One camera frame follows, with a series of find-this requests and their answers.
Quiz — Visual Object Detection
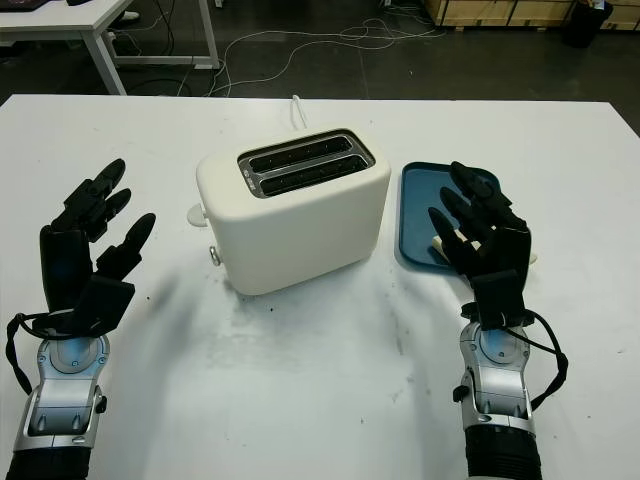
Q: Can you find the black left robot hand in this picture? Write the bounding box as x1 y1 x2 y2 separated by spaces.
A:
38 158 157 326

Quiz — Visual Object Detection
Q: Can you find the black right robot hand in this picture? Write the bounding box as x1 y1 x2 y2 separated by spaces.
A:
428 160 532 282

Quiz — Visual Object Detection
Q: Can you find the pale bread slice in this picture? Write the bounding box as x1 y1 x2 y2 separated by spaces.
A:
428 233 541 269

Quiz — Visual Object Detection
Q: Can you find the blue plastic tray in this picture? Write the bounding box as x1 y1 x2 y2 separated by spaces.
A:
393 160 501 276

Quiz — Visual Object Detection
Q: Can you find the cream two-slot toaster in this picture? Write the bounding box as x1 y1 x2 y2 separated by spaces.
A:
195 128 392 296

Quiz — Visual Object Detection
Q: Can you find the black waste bin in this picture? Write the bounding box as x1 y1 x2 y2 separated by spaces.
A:
567 0 614 50

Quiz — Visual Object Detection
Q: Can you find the wooden crate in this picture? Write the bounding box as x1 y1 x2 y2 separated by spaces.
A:
424 0 640 34

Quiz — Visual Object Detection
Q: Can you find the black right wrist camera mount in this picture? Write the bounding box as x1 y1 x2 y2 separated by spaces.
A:
471 271 534 331

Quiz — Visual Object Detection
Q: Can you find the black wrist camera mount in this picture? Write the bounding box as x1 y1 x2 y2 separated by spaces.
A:
32 272 137 337
471 271 534 331

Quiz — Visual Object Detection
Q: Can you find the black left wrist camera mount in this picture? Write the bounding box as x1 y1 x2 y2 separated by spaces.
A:
32 272 137 337

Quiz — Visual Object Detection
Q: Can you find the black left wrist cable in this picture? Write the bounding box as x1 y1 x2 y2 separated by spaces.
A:
3 309 81 401

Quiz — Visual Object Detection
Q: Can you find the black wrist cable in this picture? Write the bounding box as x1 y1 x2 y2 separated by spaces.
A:
499 312 570 411
3 309 81 401

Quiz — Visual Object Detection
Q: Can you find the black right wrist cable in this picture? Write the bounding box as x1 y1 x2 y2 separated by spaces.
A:
499 312 570 411

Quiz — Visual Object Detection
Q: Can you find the white metal-frame desk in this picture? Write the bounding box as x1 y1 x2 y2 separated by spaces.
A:
0 0 221 96

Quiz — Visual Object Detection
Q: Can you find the white toaster power cord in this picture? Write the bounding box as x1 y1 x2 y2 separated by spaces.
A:
288 95 311 132

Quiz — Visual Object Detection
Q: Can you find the black floor cable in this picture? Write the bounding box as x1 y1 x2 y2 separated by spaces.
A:
134 0 201 96

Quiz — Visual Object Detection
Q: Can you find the long white floor cable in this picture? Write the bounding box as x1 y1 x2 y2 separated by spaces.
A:
209 17 441 96

